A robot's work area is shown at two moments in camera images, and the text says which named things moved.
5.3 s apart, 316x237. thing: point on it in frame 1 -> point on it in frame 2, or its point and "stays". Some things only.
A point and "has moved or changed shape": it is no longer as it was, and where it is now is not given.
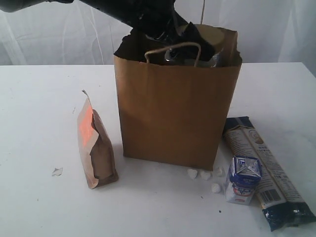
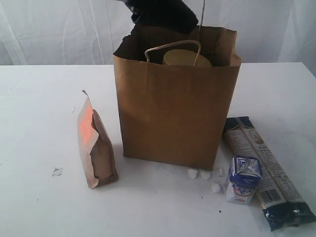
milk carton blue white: [245, 174] stays
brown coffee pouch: [97, 146] stays
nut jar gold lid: [196, 44] has moved or changed shape
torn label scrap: [57, 172] stays
